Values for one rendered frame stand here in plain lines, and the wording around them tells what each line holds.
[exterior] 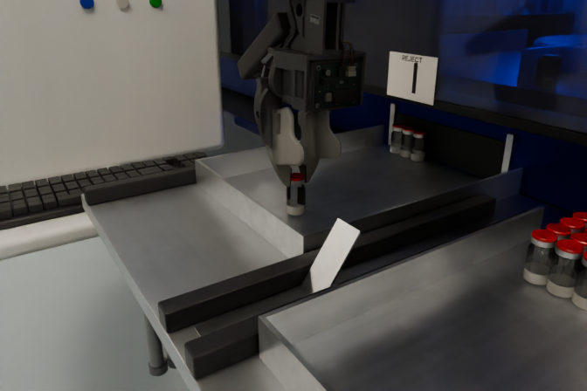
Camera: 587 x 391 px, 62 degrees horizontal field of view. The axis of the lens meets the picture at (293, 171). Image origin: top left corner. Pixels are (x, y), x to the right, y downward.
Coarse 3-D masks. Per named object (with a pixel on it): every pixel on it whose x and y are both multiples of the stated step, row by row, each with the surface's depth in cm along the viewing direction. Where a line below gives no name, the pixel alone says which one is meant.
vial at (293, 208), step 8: (296, 184) 55; (288, 192) 55; (296, 192) 55; (304, 192) 56; (288, 200) 56; (296, 200) 55; (304, 200) 56; (288, 208) 56; (296, 208) 56; (304, 208) 56
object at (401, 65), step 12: (396, 60) 66; (408, 60) 64; (420, 60) 63; (432, 60) 61; (396, 72) 67; (408, 72) 65; (420, 72) 63; (432, 72) 61; (396, 84) 67; (408, 84) 65; (420, 84) 63; (432, 84) 62; (396, 96) 68; (408, 96) 66; (420, 96) 64; (432, 96) 62
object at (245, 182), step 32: (224, 160) 67; (256, 160) 70; (320, 160) 75; (352, 160) 75; (384, 160) 75; (224, 192) 59; (256, 192) 63; (320, 192) 63; (352, 192) 63; (384, 192) 63; (416, 192) 63; (448, 192) 55; (480, 192) 58; (512, 192) 62; (256, 224) 53; (288, 224) 47; (320, 224) 54; (352, 224) 48; (384, 224) 51; (288, 256) 48
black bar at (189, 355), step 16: (368, 272) 42; (288, 304) 38; (256, 320) 36; (208, 336) 34; (224, 336) 34; (240, 336) 34; (256, 336) 35; (192, 352) 33; (208, 352) 33; (224, 352) 33; (240, 352) 34; (256, 352) 35; (192, 368) 33; (208, 368) 33
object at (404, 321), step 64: (448, 256) 44; (512, 256) 48; (320, 320) 37; (384, 320) 39; (448, 320) 39; (512, 320) 39; (576, 320) 39; (320, 384) 28; (384, 384) 32; (448, 384) 32; (512, 384) 32; (576, 384) 32
